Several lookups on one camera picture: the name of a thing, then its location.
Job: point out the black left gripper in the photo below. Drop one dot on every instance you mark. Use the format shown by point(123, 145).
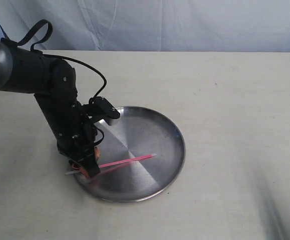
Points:
point(74, 133)

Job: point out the pink glow stick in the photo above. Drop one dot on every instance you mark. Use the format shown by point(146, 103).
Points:
point(127, 160)

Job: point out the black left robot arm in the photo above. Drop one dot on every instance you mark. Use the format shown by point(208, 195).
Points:
point(52, 81)

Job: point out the round stainless steel plate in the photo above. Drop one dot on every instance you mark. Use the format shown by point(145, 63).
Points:
point(139, 131)

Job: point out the white backdrop cloth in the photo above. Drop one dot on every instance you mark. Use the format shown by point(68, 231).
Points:
point(142, 25)

